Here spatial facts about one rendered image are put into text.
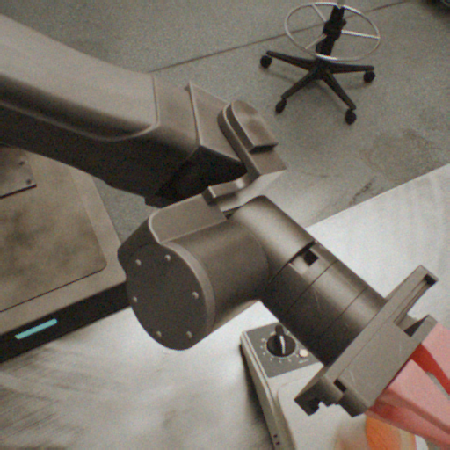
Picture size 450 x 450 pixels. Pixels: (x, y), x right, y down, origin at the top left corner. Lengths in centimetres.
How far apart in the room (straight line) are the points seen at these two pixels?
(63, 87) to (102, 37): 204
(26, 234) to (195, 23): 156
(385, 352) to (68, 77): 22
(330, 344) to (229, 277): 8
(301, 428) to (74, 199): 86
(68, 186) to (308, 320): 97
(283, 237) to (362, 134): 164
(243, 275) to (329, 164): 152
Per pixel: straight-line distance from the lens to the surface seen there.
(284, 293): 25
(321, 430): 43
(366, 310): 25
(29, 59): 23
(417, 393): 24
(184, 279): 20
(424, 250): 66
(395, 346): 24
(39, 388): 54
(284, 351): 46
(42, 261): 105
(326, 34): 184
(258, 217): 26
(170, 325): 21
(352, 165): 175
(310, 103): 195
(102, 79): 25
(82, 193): 114
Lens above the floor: 125
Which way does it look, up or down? 58 degrees down
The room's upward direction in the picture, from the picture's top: 7 degrees clockwise
